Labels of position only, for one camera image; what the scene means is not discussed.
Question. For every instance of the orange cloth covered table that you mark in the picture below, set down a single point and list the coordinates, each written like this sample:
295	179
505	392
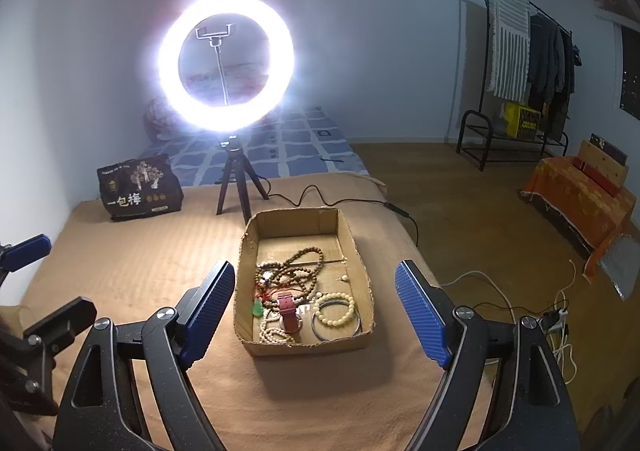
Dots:
575	201

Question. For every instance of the blue checked blanket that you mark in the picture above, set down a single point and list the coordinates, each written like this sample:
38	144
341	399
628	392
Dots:
300	141

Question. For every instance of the wrist watch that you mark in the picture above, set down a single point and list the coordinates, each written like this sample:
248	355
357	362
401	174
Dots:
287	306

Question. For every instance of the black clothes rack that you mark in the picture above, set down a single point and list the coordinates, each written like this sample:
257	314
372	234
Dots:
482	141

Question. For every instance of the black tripod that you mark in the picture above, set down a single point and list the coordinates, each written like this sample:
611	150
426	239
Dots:
235	171

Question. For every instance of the silver bangle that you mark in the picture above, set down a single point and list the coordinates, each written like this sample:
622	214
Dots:
350	331

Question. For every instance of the white power strip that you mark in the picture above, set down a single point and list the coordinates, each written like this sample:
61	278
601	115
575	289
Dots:
556	318

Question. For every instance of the black printed bag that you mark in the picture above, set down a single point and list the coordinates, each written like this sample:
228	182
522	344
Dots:
140	188

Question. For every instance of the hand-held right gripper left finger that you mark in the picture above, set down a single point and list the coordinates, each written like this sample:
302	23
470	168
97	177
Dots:
207	316

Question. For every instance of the open cardboard gift box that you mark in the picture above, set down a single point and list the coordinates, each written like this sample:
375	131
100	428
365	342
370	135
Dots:
607	161

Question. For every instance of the striped white towel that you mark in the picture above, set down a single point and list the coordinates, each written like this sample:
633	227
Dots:
510	41

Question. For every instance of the red flat box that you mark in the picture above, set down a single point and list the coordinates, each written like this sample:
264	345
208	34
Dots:
595	176

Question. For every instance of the silver foil bag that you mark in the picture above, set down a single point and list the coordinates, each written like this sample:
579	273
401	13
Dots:
617	273

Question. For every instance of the red patterned pillow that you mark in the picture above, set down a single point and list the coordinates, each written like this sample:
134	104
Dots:
157	118

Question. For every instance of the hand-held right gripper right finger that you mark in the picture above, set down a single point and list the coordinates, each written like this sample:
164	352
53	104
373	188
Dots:
420	316

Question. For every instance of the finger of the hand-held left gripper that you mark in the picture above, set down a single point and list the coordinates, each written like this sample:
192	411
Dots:
27	251
60	321

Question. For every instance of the dark hanging clothes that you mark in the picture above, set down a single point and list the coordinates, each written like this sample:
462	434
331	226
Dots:
547	56

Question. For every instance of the yellow box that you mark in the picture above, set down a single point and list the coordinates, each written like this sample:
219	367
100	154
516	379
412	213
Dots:
522	120

